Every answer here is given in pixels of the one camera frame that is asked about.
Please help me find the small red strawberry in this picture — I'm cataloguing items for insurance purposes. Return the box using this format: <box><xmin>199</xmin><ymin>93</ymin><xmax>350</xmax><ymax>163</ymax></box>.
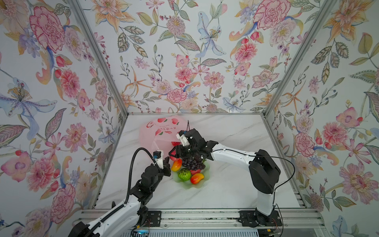
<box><xmin>190</xmin><ymin>169</ymin><xmax>201</xmax><ymax>175</ymax></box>

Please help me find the dark purple grape bunch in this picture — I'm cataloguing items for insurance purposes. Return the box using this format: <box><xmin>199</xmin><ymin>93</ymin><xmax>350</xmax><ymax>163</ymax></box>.
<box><xmin>182</xmin><ymin>158</ymin><xmax>206</xmax><ymax>171</ymax></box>

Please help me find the orange red mango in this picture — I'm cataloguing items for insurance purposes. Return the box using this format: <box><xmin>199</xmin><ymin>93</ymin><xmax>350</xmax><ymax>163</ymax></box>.
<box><xmin>190</xmin><ymin>173</ymin><xmax>204</xmax><ymax>184</ymax></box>

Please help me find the pink plastic bag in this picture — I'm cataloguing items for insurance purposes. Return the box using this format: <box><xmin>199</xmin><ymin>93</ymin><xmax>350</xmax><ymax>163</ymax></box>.
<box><xmin>139</xmin><ymin>116</ymin><xmax>188</xmax><ymax>156</ymax></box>

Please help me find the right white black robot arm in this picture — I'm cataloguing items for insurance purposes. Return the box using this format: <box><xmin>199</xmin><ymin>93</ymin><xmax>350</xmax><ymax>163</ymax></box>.
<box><xmin>169</xmin><ymin>129</ymin><xmax>281</xmax><ymax>226</ymax></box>

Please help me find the red yellow mango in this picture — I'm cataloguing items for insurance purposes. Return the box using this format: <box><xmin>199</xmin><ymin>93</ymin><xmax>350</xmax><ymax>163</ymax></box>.
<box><xmin>171</xmin><ymin>159</ymin><xmax>183</xmax><ymax>172</ymax></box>

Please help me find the green custard apple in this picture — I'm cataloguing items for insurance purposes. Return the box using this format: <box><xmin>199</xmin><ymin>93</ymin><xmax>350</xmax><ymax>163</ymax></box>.
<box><xmin>178</xmin><ymin>168</ymin><xmax>192</xmax><ymax>182</ymax></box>

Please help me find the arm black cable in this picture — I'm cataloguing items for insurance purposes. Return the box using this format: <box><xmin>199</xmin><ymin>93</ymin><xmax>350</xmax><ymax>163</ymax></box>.
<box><xmin>185</xmin><ymin>119</ymin><xmax>296</xmax><ymax>237</ymax></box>
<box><xmin>88</xmin><ymin>147</ymin><xmax>155</xmax><ymax>235</ymax></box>

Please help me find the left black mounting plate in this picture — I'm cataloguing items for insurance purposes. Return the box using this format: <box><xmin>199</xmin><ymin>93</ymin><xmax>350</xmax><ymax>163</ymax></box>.
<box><xmin>136</xmin><ymin>210</ymin><xmax>162</xmax><ymax>227</ymax></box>

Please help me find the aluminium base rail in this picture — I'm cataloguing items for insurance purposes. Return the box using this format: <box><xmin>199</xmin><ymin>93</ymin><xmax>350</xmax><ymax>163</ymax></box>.
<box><xmin>72</xmin><ymin>208</ymin><xmax>326</xmax><ymax>230</ymax></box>

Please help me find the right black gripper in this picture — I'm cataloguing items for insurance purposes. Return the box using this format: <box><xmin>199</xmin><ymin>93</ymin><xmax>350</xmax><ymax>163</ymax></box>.
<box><xmin>169</xmin><ymin>145</ymin><xmax>199</xmax><ymax>159</ymax></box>

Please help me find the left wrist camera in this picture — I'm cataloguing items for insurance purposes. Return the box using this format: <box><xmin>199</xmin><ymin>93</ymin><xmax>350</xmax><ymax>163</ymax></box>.
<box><xmin>153</xmin><ymin>150</ymin><xmax>164</xmax><ymax>170</ymax></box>

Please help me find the light green plate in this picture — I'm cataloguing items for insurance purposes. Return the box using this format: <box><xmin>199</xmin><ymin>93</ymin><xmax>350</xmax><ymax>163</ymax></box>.
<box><xmin>171</xmin><ymin>158</ymin><xmax>210</xmax><ymax>189</ymax></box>

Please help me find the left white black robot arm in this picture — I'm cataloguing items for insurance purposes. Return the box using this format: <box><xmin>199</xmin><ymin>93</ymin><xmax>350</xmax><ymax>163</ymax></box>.
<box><xmin>69</xmin><ymin>157</ymin><xmax>171</xmax><ymax>237</ymax></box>

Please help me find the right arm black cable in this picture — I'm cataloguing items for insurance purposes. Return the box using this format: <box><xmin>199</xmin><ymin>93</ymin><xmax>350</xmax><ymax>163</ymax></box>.
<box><xmin>185</xmin><ymin>119</ymin><xmax>296</xmax><ymax>237</ymax></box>

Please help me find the black mounting plate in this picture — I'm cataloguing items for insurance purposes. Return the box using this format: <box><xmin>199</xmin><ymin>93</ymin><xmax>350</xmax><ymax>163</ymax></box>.
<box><xmin>239</xmin><ymin>209</ymin><xmax>283</xmax><ymax>228</ymax></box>
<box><xmin>136</xmin><ymin>210</ymin><xmax>162</xmax><ymax>227</ymax></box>

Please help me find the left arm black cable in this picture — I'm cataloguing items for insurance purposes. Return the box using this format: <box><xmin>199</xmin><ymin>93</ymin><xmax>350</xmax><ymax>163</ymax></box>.
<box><xmin>88</xmin><ymin>147</ymin><xmax>155</xmax><ymax>235</ymax></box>

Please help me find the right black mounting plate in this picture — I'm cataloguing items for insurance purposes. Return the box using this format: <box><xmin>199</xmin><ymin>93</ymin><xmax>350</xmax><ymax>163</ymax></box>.
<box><xmin>239</xmin><ymin>209</ymin><xmax>283</xmax><ymax>228</ymax></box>

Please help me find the small red apple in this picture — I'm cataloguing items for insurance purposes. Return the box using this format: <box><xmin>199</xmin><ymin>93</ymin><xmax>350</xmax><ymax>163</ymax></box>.
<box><xmin>169</xmin><ymin>151</ymin><xmax>179</xmax><ymax>162</ymax></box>

